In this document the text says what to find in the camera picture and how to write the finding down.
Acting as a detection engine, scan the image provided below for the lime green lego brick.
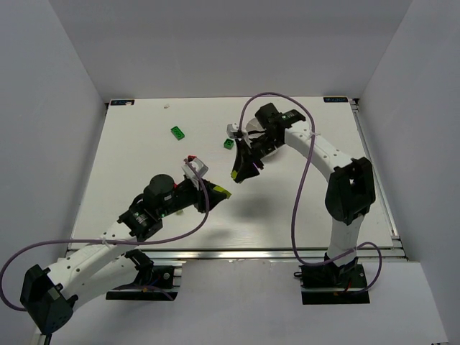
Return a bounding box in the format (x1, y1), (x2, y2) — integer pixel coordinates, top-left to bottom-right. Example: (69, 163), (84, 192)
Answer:
(213, 185), (231, 198)

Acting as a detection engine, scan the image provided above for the small dark green lego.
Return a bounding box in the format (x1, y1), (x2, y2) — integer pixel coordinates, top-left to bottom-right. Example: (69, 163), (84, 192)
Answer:
(223, 139), (234, 150)

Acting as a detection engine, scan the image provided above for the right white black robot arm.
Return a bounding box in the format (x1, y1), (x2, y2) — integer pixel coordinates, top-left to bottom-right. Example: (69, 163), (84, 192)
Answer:
(226, 103), (376, 276)

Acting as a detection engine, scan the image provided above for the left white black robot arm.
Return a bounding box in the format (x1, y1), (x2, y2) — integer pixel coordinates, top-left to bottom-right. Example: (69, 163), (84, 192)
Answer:
(20, 174), (231, 335)

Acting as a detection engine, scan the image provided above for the white round divided container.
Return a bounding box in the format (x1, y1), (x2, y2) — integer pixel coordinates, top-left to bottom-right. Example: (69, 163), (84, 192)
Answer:
(244, 117), (280, 163)

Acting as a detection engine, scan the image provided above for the flat green lego plate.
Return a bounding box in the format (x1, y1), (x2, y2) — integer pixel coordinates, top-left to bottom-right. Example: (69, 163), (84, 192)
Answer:
(170, 126), (185, 140)

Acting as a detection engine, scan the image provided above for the right blue table label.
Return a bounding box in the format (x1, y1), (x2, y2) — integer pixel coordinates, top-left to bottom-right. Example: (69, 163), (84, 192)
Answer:
(323, 96), (349, 103)

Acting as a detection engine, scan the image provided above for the blue table label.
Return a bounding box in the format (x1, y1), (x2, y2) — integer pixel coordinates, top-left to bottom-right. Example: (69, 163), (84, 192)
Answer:
(323, 96), (349, 103)
(109, 99), (135, 106)

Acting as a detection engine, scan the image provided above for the left blue table label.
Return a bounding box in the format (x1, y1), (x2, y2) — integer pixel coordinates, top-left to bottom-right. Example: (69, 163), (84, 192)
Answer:
(109, 99), (135, 106)

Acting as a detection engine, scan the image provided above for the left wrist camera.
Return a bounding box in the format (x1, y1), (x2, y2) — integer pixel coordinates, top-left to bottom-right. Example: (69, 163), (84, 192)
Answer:
(182, 157), (208, 190)

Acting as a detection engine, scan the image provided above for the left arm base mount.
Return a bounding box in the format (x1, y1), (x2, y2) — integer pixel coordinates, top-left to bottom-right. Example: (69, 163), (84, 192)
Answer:
(106, 265), (182, 302)

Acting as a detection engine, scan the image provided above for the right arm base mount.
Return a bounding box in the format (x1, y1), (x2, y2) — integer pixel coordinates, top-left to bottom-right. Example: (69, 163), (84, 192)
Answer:
(293, 264), (370, 305)

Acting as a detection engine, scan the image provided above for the aluminium front rail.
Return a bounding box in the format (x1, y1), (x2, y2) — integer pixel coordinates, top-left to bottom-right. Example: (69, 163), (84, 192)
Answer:
(141, 244), (406, 260)

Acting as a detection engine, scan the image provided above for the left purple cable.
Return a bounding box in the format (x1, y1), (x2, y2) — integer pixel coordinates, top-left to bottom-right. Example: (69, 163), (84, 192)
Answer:
(0, 168), (210, 311)

